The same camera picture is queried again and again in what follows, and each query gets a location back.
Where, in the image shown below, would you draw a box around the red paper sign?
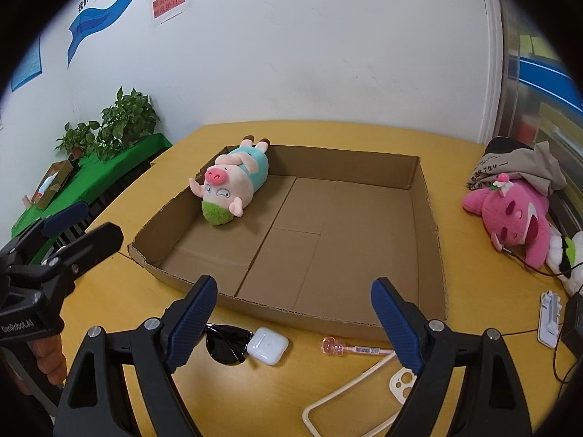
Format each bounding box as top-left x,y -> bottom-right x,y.
150,0 -> 188,28

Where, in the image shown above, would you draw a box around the pink plush toy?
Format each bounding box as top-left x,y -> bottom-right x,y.
462,174 -> 554,268

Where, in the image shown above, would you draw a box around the panda plush toy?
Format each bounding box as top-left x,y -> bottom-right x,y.
544,232 -> 583,296

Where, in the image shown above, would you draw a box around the white door frame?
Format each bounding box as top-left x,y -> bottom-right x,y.
477,0 -> 506,144

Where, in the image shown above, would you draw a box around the black power adapter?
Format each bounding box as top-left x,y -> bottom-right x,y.
560,292 -> 583,351

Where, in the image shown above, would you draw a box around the pink pen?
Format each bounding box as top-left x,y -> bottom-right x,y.
322,337 -> 397,357

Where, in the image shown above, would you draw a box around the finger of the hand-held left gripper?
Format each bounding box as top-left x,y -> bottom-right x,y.
42,222 -> 125,293
0,201 -> 90,267

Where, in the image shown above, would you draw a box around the small open cardboard box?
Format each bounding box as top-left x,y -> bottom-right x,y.
32,160 -> 74,210

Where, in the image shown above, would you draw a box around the shallow cardboard box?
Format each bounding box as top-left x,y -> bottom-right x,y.
128,145 -> 449,342

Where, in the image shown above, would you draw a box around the grey printed cloth bag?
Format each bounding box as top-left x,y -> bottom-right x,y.
467,138 -> 567,196

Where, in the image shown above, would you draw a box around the white earbuds case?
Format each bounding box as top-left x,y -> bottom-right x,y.
246,327 -> 289,366

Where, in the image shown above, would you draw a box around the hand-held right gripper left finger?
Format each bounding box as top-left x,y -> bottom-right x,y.
54,274 -> 218,437

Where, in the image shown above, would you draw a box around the pig plush toy green hair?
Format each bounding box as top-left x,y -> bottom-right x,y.
189,135 -> 273,227

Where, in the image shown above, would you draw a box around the person's left hand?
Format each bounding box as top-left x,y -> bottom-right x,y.
32,334 -> 67,390

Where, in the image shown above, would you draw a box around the black sunglasses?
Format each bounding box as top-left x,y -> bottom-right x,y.
203,323 -> 253,365

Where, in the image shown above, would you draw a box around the cream phone case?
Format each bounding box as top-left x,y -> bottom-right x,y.
302,350 -> 417,437

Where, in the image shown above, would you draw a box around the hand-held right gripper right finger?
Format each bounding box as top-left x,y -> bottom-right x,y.
370,277 -> 533,437

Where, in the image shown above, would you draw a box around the small potted plant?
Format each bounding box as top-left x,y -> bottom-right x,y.
55,121 -> 98,161

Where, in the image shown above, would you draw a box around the thin black cable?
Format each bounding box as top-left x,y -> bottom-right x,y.
501,332 -> 577,385

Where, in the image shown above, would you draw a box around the blue wave wall decal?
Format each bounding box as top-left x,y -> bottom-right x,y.
67,0 -> 183,69

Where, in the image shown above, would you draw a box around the large potted plant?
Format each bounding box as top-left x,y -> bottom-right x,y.
98,86 -> 161,160

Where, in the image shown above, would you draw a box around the green table cloth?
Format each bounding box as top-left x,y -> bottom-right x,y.
11,133 -> 173,237

